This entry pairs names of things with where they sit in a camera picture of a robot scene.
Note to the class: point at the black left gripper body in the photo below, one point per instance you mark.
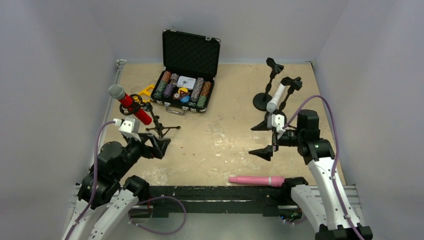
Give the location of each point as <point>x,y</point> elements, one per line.
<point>144,145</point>

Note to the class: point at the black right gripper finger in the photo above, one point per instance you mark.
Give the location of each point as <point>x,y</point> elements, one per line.
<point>265,125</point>
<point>265,153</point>

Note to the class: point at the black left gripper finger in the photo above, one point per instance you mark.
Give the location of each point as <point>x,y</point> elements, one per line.
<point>159,146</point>
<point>151,152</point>

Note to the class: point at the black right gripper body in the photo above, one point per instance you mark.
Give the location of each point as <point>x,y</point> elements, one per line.
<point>274,139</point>

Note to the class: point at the pink microphone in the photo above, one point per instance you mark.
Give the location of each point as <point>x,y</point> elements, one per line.
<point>272,181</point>

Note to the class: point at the red glitter microphone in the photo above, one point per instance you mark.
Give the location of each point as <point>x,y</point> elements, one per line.
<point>128,104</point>

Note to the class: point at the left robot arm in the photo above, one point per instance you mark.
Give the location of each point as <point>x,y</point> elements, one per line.
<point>101,200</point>

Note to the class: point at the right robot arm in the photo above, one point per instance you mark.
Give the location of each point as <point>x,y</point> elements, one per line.
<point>331,215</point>

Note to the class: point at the black round base mic stand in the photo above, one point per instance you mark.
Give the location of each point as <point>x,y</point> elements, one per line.
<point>260,100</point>

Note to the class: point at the white microphone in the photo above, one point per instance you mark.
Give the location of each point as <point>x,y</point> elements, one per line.
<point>271,106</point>

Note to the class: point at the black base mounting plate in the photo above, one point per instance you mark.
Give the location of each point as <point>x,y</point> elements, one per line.
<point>262,200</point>

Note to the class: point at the black poker chip case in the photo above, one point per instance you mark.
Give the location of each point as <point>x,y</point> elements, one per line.
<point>189,55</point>

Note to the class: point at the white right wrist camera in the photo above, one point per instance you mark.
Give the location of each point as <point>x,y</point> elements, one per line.
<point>276,122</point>

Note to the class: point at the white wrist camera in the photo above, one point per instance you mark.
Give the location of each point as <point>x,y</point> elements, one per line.
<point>128,127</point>
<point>276,122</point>

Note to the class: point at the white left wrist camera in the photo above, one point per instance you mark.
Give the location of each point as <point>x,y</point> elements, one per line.
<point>128,127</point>

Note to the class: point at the yellow plastic triangle frame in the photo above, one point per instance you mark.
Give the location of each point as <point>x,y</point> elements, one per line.
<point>146,93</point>

